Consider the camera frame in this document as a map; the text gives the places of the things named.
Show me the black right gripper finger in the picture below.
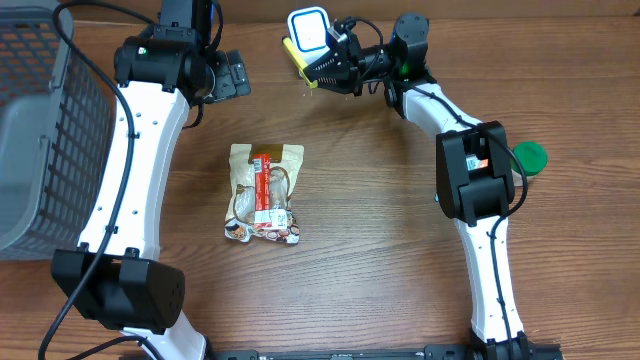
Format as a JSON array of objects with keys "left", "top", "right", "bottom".
[
  {"left": 317, "top": 79, "right": 357, "bottom": 94},
  {"left": 303, "top": 52, "right": 345, "bottom": 83}
]

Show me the yellow highlighter pen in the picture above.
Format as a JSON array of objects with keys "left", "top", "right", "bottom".
[{"left": 282, "top": 37, "right": 318, "bottom": 89}]

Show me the beige brown snack pouch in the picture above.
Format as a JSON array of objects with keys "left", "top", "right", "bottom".
[{"left": 224, "top": 144, "right": 304, "bottom": 245}]

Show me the small orange snack box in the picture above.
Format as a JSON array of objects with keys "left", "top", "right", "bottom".
[{"left": 466, "top": 155, "right": 489, "bottom": 171}]

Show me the green lidded beige jar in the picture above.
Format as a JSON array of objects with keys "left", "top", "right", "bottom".
[{"left": 513, "top": 141, "right": 548, "bottom": 182}]

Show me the red stick snack packet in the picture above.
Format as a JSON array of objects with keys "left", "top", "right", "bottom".
[{"left": 253, "top": 154, "right": 289, "bottom": 230}]

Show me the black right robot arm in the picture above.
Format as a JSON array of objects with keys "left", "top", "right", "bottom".
[{"left": 287, "top": 7, "right": 536, "bottom": 359}]

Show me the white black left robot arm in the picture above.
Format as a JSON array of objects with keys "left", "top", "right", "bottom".
[{"left": 51, "top": 0, "right": 251, "bottom": 359}]

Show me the white barcode scanner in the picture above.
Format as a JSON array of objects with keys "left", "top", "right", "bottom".
[{"left": 287, "top": 6, "right": 330, "bottom": 65}]

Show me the grey plastic shopping basket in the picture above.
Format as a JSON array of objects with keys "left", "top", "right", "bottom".
[{"left": 1, "top": 0, "right": 114, "bottom": 261}]

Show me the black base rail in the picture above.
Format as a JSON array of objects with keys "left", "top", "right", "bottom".
[{"left": 205, "top": 342, "right": 563, "bottom": 360}]

